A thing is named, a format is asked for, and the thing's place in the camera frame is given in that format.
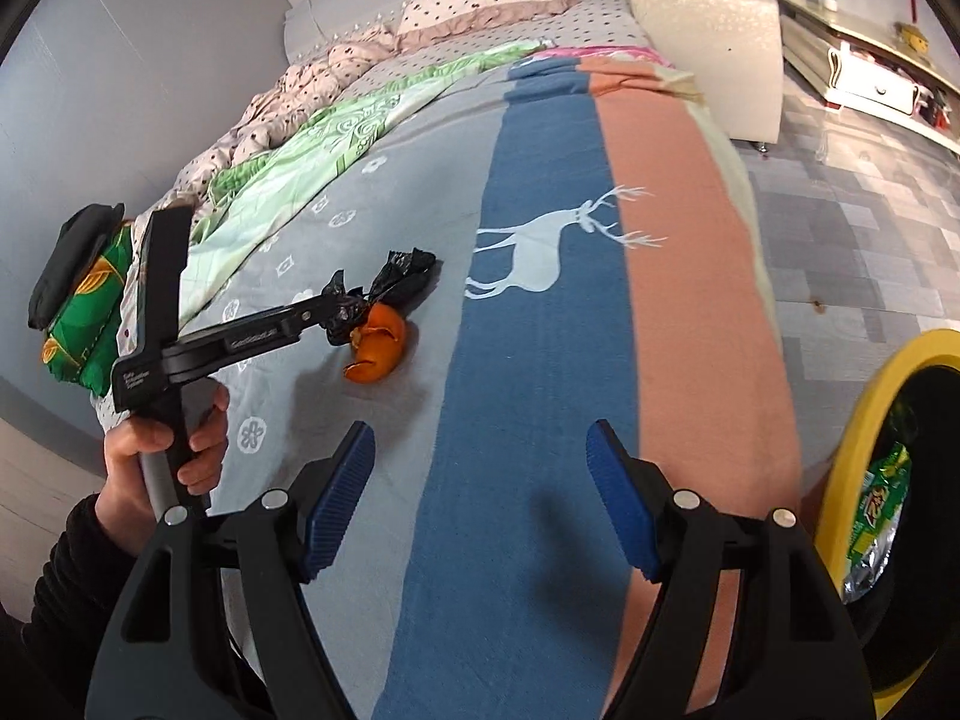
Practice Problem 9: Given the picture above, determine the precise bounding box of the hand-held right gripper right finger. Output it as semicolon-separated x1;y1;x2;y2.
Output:
585;418;877;720

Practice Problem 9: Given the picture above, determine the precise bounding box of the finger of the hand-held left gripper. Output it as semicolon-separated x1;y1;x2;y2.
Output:
297;289;367;334

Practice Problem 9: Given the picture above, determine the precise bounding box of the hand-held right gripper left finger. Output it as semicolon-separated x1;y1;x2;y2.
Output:
85;420;377;720

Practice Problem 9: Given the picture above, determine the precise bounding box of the black plastic bag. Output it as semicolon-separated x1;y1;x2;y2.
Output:
321;247;437;350

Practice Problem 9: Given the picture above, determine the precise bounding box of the yellow trash bin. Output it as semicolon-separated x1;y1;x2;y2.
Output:
814;328;960;720

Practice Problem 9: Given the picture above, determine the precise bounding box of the green snack packet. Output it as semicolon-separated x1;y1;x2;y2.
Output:
840;401;920;605

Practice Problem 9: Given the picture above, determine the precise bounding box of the person's left forearm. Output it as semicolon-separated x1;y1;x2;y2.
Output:
30;493;163;691

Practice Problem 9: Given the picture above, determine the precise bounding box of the person's left hand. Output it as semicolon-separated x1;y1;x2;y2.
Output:
97;382;230;520

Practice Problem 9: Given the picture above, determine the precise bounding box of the orange peel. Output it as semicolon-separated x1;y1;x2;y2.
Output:
343;304;410;385

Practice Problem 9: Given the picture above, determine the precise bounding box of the green patterned cushion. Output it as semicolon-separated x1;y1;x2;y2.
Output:
41;221;145;398

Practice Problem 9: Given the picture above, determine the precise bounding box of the black folded cloth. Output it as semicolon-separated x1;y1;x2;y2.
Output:
28;202;127;331

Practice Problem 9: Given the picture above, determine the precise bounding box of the green floral quilt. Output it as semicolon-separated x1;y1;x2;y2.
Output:
184;40;550;293

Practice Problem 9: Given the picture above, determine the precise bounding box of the pink dotted quilt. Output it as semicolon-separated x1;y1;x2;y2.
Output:
176;41;400;200

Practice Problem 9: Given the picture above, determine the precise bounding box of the pink dotted pillow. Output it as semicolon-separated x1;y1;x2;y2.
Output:
394;0;590;53

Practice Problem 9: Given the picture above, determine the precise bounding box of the pink floral sheet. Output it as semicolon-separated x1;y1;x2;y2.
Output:
536;45;680;70

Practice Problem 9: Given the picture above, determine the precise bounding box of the dotted bed sheet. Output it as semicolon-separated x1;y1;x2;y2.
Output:
352;0;653;102

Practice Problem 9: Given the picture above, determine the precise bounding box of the white nightstand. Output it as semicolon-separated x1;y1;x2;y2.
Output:
626;0;785;155

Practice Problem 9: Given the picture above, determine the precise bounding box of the white low cabinet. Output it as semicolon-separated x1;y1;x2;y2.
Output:
780;0;960;160

